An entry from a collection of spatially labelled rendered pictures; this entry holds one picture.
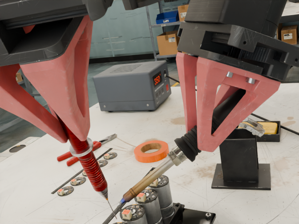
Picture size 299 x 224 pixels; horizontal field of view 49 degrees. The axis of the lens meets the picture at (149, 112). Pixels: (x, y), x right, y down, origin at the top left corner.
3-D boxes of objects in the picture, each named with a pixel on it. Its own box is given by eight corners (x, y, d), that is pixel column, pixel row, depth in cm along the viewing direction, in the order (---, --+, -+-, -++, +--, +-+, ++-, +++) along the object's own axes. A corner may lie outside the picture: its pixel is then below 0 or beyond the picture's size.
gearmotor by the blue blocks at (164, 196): (178, 213, 39) (171, 175, 37) (170, 226, 37) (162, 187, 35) (160, 209, 40) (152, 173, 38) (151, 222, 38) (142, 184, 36)
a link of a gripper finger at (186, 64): (181, 157, 25) (222, 32, 23) (152, 126, 31) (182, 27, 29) (255, 170, 27) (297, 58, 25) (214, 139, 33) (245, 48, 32)
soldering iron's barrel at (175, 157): (132, 209, 28) (190, 161, 29) (121, 198, 28) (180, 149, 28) (128, 200, 29) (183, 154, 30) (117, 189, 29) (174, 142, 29)
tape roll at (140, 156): (128, 156, 58) (127, 150, 57) (155, 143, 61) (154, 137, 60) (148, 166, 53) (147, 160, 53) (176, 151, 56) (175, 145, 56)
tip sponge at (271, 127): (280, 127, 57) (280, 119, 57) (279, 142, 53) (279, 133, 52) (236, 128, 60) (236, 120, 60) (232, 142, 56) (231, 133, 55)
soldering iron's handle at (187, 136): (195, 167, 28) (306, 74, 29) (179, 147, 27) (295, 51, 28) (183, 155, 30) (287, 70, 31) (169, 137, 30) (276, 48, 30)
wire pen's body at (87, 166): (88, 195, 24) (21, 70, 18) (92, 178, 26) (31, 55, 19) (108, 193, 24) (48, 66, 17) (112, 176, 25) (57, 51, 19)
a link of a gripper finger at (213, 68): (179, 154, 25) (219, 31, 23) (151, 125, 31) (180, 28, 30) (252, 167, 27) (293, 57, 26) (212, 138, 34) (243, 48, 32)
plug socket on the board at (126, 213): (134, 214, 32) (132, 209, 32) (129, 220, 31) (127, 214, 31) (127, 213, 32) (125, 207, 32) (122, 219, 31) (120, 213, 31)
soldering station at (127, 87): (173, 96, 85) (167, 59, 82) (156, 113, 76) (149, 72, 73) (121, 98, 92) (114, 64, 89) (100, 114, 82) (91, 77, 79)
